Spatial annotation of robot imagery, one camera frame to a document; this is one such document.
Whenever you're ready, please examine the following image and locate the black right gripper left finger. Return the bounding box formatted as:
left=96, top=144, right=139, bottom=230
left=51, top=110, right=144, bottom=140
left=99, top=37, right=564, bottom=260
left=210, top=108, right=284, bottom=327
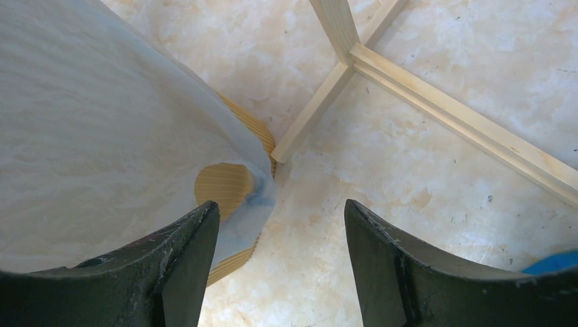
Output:
left=1, top=201, right=220, bottom=326

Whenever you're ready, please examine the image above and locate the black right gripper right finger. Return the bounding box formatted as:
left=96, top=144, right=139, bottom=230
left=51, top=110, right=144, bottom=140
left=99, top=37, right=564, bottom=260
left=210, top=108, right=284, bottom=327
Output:
left=344, top=199, right=577, bottom=326

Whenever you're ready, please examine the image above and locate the yellow plastic trash bin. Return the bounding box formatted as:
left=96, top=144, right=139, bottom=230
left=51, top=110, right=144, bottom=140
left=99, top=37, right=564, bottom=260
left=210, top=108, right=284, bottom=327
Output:
left=194, top=93, right=276, bottom=287

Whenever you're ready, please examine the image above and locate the light blue plastic trash bag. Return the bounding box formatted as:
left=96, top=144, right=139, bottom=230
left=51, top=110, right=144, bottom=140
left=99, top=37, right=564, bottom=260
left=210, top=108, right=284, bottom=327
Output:
left=1, top=1, right=275, bottom=273

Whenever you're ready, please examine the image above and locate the blue t-shirt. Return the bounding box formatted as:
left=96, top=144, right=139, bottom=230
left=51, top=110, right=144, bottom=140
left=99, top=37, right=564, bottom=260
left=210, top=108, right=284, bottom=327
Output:
left=522, top=250, right=577, bottom=275

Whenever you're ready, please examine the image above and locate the wooden clothes rack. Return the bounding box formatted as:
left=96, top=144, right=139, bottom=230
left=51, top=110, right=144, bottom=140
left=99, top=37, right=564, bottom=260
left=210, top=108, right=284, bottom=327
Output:
left=271, top=1, right=577, bottom=206

